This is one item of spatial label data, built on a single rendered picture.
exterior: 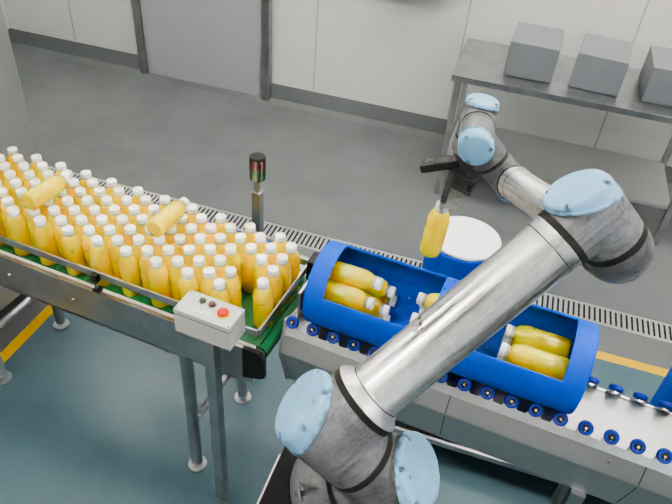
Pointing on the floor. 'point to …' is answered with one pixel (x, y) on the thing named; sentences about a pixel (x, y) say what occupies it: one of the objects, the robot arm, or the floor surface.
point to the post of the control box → (216, 419)
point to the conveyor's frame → (23, 281)
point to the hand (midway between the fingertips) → (442, 205)
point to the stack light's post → (258, 210)
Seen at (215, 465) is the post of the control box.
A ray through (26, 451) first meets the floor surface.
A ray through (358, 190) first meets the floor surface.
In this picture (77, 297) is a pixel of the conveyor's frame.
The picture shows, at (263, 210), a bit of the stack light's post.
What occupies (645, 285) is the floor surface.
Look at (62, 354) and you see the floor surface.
